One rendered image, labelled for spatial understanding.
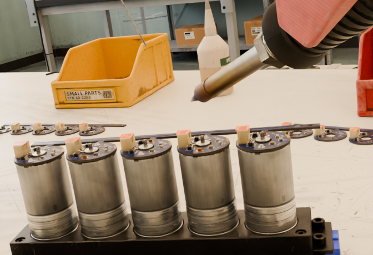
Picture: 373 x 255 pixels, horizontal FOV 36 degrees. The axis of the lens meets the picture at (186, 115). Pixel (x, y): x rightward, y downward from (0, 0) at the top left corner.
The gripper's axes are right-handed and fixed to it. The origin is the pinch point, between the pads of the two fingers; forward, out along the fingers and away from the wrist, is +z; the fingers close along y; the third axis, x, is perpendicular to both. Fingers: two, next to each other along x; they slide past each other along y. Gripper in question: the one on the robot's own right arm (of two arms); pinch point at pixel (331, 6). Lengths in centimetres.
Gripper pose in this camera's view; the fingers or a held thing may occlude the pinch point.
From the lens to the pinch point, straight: 18.3
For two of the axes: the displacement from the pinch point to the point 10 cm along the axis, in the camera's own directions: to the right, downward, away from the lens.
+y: -8.2, 2.5, -5.1
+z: -1.6, 7.6, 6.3
